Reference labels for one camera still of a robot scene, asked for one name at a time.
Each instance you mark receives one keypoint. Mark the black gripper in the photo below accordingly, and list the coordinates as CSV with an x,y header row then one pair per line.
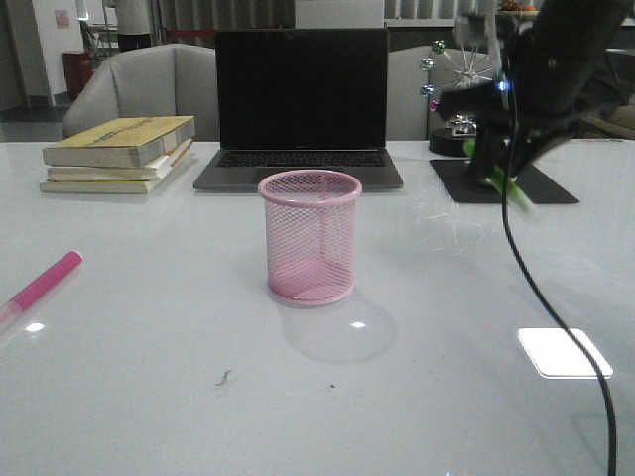
x,y
557,72

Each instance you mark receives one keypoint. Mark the green highlighter pen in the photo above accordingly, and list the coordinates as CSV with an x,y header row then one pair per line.
x,y
515,195

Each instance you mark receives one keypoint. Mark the pink mesh pen holder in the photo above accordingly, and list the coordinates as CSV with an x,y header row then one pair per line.
x,y
310,227

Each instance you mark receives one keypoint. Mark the black mouse pad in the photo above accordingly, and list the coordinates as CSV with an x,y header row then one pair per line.
x,y
538,187

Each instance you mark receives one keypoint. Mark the ferris wheel desk ornament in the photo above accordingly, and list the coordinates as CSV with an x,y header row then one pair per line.
x,y
446,141

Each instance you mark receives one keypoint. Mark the right grey armchair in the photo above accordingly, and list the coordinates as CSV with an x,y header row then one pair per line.
x,y
417,76

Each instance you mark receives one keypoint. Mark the grey armchair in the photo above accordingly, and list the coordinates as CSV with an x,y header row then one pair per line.
x,y
167,80
417,76

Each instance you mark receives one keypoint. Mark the fruit bowl on counter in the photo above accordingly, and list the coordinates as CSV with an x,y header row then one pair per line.
x,y
516,6

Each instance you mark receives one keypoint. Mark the grey open laptop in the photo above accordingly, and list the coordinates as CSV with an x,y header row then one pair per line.
x,y
298,99

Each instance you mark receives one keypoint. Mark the left grey armchair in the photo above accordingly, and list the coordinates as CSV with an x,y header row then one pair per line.
x,y
167,80

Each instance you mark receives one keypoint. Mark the middle cream book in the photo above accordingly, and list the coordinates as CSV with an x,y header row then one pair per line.
x,y
155,170

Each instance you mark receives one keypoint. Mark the cream book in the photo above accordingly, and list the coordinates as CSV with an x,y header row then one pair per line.
x,y
155,170
108,187

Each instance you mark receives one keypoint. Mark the top yellow book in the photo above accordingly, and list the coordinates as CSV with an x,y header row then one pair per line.
x,y
122,142

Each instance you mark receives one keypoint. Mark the red waste bin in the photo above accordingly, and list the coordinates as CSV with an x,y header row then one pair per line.
x,y
77,69

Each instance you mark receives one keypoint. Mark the bottom cream book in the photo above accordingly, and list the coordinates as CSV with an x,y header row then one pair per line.
x,y
108,187

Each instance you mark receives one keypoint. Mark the pink highlighter pen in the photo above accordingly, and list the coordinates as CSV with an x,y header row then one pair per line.
x,y
19,303

